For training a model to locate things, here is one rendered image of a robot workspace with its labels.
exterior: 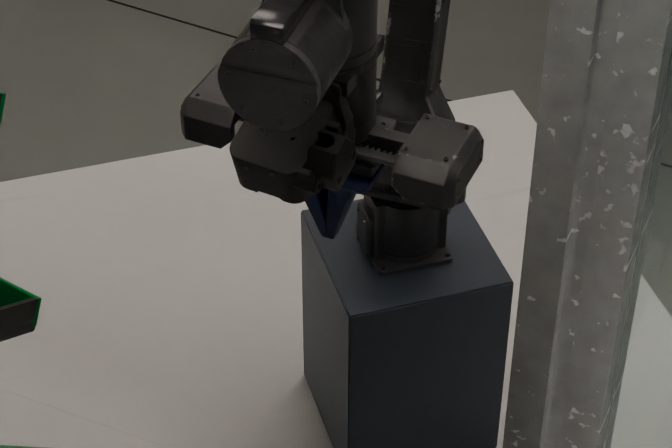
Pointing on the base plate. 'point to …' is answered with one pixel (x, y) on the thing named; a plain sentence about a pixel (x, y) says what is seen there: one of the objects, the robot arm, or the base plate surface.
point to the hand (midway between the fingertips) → (330, 194)
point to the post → (588, 187)
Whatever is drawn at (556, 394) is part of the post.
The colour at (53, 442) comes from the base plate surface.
